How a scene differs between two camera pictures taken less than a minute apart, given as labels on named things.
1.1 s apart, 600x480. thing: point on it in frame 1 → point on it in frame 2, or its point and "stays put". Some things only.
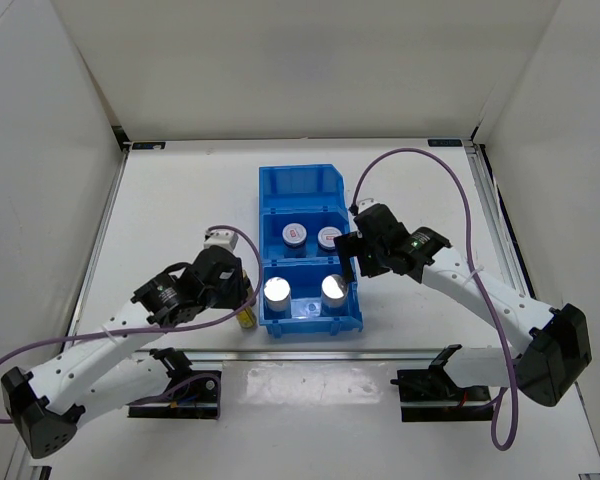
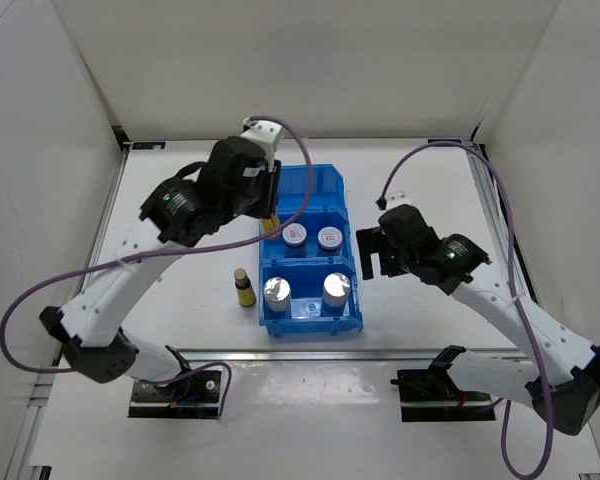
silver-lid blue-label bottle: (334, 296) stays put
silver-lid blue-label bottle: (277, 293) stays put
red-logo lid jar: (325, 238) stays put
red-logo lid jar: (294, 236) stays put
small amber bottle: (247, 317) → (269, 223)
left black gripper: (236, 294) → (270, 182)
